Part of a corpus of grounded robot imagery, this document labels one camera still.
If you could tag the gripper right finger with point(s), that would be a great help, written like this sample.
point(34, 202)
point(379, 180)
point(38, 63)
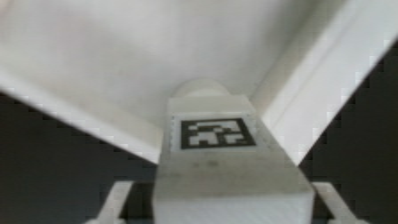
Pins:
point(344, 216)

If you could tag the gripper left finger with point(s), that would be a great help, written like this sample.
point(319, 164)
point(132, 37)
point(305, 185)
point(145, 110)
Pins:
point(113, 208)

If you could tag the white table leg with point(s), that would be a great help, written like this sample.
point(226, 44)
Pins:
point(228, 179)

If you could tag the white square table top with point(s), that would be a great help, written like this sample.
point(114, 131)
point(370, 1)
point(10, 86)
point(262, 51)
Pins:
point(100, 54)

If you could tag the white L-shaped fence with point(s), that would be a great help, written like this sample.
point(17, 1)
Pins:
point(321, 71)

